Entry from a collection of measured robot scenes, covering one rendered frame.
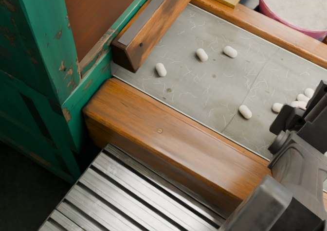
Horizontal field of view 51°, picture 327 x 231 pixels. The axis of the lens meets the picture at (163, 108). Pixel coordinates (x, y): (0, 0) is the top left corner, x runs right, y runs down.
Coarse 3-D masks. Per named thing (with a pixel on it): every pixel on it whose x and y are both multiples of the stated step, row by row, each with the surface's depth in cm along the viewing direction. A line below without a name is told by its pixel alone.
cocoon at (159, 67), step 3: (159, 63) 79; (156, 66) 79; (159, 66) 79; (162, 66) 79; (156, 69) 79; (159, 69) 78; (162, 69) 78; (159, 72) 78; (162, 72) 78; (165, 72) 78; (162, 75) 78
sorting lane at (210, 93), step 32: (192, 32) 87; (224, 32) 88; (192, 64) 82; (224, 64) 83; (256, 64) 84; (288, 64) 84; (160, 96) 77; (192, 96) 78; (224, 96) 79; (256, 96) 79; (288, 96) 80; (224, 128) 75; (256, 128) 75
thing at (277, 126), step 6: (282, 108) 66; (288, 108) 66; (282, 114) 66; (288, 114) 66; (276, 120) 67; (282, 120) 67; (270, 126) 68; (276, 126) 68; (282, 126) 67; (294, 126) 62; (276, 132) 68
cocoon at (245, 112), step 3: (243, 105) 76; (240, 108) 76; (243, 108) 75; (246, 108) 75; (240, 111) 76; (243, 111) 75; (246, 111) 75; (249, 111) 75; (243, 114) 76; (246, 114) 75; (249, 114) 75; (246, 117) 75; (249, 117) 75
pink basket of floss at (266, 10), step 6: (264, 0) 90; (264, 6) 91; (264, 12) 93; (270, 12) 89; (276, 18) 89; (282, 18) 87; (288, 24) 87; (300, 30) 88; (306, 30) 87; (312, 30) 86; (318, 30) 87; (324, 30) 87; (312, 36) 91; (318, 36) 92
